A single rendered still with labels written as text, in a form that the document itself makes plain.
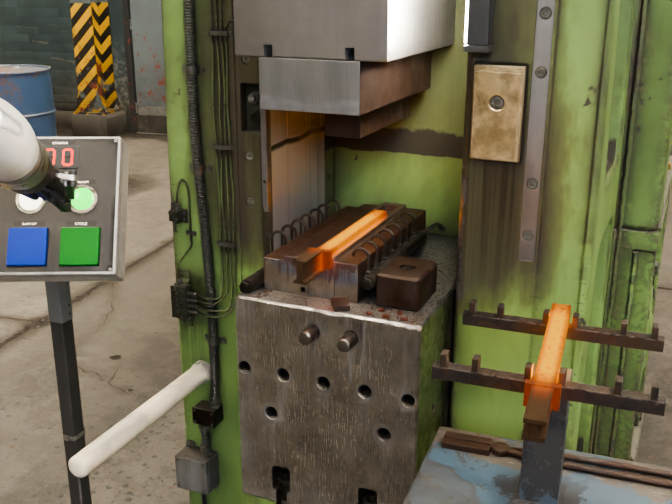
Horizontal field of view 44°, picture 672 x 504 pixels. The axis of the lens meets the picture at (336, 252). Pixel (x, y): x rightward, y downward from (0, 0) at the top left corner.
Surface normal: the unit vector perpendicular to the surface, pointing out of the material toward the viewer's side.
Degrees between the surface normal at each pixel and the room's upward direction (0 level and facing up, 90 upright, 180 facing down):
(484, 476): 0
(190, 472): 90
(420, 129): 90
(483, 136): 90
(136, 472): 0
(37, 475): 0
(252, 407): 90
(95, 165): 60
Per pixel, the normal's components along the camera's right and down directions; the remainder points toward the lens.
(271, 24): -0.40, 0.29
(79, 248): 0.03, -0.20
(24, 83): 0.67, 0.23
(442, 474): 0.00, -0.95
